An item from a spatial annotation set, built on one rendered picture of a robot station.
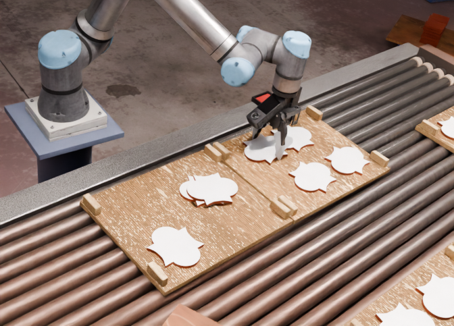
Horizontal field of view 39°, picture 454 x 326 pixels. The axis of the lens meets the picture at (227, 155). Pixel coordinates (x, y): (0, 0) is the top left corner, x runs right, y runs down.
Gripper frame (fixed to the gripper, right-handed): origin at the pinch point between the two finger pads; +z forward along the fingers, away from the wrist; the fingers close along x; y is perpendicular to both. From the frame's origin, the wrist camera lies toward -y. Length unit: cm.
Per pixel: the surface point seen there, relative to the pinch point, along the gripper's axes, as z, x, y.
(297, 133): -0.4, 0.5, 14.3
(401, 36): 71, 121, 274
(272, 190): 1.7, -13.8, -9.7
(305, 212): 1.7, -24.8, -8.3
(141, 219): 3.2, -4.4, -45.5
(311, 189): 0.4, -19.8, -0.8
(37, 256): 6, 0, -71
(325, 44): 84, 151, 230
